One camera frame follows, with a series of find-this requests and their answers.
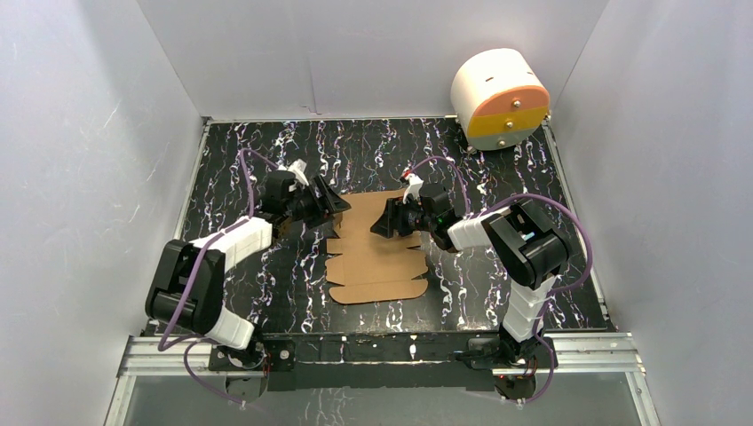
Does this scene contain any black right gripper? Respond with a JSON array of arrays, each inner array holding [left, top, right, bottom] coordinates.
[[369, 194, 436, 240]]

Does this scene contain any brown cardboard box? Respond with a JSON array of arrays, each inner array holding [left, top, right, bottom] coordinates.
[[326, 190, 428, 304]]

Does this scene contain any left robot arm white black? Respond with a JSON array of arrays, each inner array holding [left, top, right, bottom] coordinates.
[[145, 169, 351, 369]]

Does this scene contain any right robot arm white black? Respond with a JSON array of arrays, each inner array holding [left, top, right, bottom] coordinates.
[[370, 184, 571, 369]]

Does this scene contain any white cylinder orange yellow face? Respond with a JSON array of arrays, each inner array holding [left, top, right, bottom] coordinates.
[[450, 48, 551, 151]]

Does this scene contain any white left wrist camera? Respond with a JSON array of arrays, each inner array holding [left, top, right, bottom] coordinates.
[[286, 159, 309, 186]]

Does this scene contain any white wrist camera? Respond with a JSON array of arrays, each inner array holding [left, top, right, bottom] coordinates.
[[286, 159, 309, 186], [400, 170, 424, 204]]

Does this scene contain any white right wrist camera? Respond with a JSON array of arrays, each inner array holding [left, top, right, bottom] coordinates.
[[400, 170, 424, 204]]

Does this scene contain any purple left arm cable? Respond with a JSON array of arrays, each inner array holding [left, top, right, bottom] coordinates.
[[157, 147, 278, 406]]

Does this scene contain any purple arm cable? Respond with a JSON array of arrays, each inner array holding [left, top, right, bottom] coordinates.
[[157, 147, 278, 406], [406, 155, 594, 406]]

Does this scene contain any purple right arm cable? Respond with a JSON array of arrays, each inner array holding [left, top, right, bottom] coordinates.
[[406, 155, 594, 406]]

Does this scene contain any aluminium front rail frame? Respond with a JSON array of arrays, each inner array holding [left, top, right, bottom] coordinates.
[[106, 333, 660, 425]]

